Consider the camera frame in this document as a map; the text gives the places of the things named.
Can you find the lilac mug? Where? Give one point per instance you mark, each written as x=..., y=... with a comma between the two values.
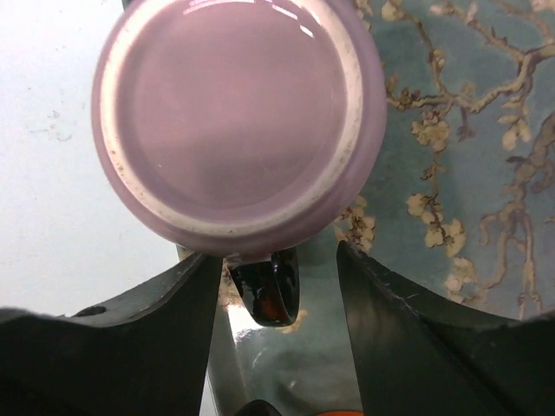
x=240, y=129

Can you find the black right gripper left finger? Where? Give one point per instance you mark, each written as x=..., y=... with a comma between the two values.
x=143, y=352

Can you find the floral patterned serving tray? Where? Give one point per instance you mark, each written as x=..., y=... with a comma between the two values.
x=461, y=198

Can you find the orange mug black handle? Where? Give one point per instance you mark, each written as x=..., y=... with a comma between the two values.
x=265, y=408

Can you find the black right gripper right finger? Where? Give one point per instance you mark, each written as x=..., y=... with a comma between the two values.
x=418, y=353

